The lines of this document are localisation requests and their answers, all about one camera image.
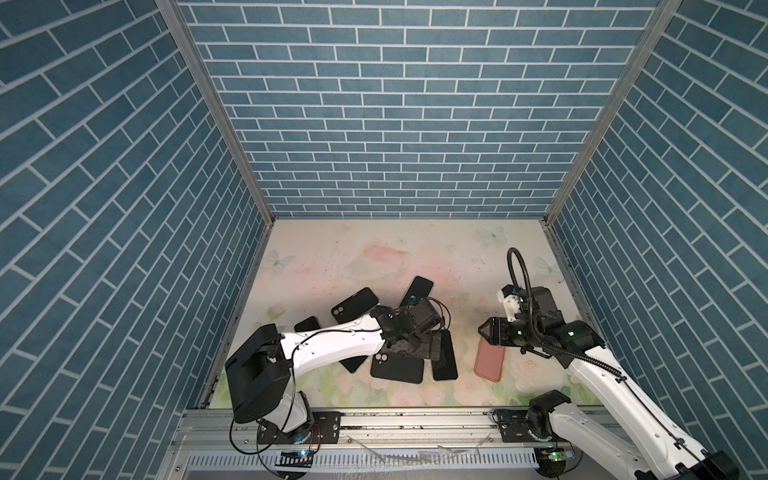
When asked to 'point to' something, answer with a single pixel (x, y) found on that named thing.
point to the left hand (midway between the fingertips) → (427, 351)
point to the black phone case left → (356, 307)
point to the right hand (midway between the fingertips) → (484, 327)
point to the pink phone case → (489, 361)
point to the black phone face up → (353, 363)
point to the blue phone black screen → (420, 288)
